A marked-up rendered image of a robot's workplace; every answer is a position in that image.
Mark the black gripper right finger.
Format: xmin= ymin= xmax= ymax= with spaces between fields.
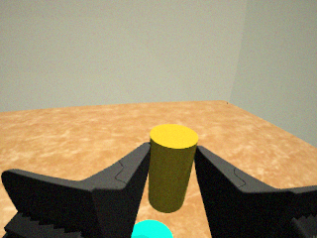
xmin=194 ymin=146 xmax=317 ymax=238

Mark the yellow cylinder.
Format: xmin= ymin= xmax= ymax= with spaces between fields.
xmin=148 ymin=124 xmax=198 ymax=213

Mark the cyan circle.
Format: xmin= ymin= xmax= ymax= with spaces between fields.
xmin=131 ymin=219 xmax=173 ymax=238

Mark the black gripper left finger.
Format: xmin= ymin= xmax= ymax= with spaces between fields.
xmin=0 ymin=143 xmax=152 ymax=238

